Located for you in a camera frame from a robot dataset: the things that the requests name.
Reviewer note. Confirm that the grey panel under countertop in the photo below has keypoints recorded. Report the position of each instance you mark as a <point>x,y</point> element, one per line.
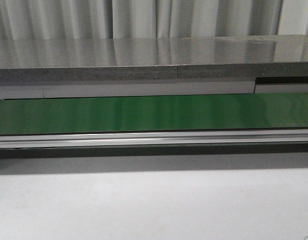
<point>163,87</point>

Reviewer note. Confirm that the green conveyor belt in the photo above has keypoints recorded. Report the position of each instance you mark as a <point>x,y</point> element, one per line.
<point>153,113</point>

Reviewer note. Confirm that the grey stone countertop slab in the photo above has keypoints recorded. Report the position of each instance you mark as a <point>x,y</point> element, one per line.
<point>93,60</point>

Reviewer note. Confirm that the white pleated curtain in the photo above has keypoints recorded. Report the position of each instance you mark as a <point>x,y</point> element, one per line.
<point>110,19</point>

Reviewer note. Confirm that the aluminium conveyor side rail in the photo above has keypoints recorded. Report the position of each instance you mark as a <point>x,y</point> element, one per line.
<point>154,138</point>

